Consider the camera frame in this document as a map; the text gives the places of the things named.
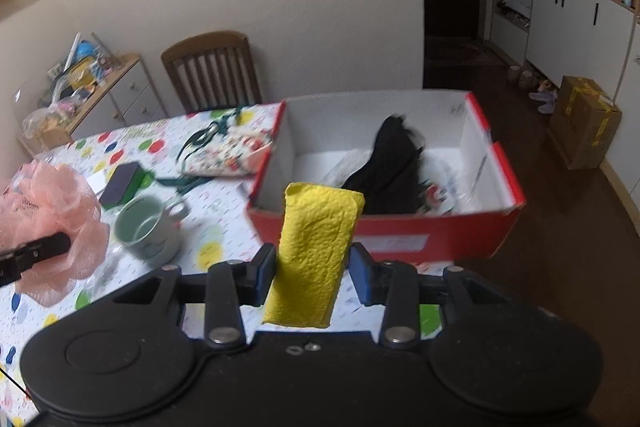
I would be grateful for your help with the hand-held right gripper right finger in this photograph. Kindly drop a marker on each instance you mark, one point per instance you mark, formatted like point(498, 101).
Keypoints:
point(362, 279)

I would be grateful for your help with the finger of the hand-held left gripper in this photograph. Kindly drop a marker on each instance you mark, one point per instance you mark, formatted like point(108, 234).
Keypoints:
point(40, 248)

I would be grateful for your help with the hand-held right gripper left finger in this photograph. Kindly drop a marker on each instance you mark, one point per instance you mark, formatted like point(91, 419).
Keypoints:
point(262, 277)

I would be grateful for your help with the pink bath pouf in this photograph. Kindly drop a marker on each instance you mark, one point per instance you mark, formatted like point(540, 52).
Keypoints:
point(60, 207)

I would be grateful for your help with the yellow sponge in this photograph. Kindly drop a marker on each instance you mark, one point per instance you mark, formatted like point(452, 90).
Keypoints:
point(310, 247)

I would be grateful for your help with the red shoe box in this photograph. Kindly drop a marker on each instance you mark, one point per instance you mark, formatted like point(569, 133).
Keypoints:
point(450, 242)

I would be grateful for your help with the panda print packet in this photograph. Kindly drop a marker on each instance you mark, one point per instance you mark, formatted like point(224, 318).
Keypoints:
point(435, 196)

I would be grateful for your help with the black cloth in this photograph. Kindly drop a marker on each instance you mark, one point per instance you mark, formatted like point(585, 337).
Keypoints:
point(390, 167)

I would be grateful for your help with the balloon print tablecloth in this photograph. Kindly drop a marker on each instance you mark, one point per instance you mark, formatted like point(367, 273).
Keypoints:
point(215, 207)

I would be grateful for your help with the white card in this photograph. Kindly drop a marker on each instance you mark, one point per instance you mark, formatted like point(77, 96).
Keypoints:
point(97, 183)

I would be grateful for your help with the green ceramic cup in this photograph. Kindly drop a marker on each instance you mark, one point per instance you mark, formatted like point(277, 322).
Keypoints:
point(145, 242)

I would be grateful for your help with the printed pouch with green ribbon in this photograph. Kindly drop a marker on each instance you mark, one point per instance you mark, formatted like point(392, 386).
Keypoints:
point(230, 152)

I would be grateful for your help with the clear plastic bag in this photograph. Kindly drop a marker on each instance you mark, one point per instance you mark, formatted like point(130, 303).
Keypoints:
point(45, 117)

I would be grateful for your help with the wooden side cabinet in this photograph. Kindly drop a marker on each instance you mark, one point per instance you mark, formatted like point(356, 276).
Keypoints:
point(135, 92)

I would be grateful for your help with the yellow and blue toy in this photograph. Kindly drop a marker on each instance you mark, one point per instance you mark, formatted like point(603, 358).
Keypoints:
point(82, 67)

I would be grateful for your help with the wooden chair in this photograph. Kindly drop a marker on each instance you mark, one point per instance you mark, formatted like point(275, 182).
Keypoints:
point(200, 47)

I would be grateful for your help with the pair of purple slippers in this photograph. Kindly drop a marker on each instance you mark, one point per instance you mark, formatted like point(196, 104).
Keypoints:
point(544, 101)

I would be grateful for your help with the cardboard box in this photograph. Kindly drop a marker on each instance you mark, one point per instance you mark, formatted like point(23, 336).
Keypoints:
point(580, 127)

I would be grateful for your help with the white and wood cabinet unit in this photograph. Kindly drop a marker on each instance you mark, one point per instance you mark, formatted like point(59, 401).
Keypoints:
point(575, 22)

